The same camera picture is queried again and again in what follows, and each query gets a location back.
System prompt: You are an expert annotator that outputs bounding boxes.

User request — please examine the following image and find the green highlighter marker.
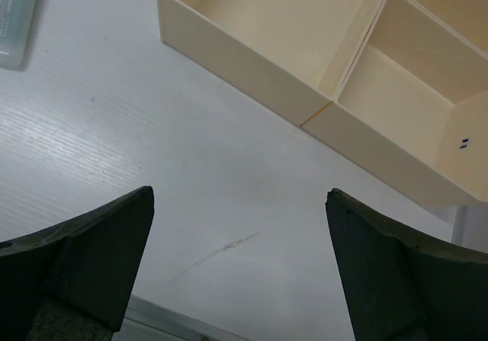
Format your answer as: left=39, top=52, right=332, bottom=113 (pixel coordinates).
left=1, top=0, right=43, bottom=70

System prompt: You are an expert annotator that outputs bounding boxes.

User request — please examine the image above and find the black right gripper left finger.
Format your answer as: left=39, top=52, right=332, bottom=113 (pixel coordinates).
left=1, top=186, right=154, bottom=340

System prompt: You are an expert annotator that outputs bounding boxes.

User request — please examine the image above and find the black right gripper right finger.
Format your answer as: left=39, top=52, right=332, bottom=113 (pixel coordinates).
left=326, top=188, right=487, bottom=340

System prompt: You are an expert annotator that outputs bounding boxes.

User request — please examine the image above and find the cream compartment organizer tray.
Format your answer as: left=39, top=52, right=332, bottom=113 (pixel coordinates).
left=157, top=0, right=487, bottom=207

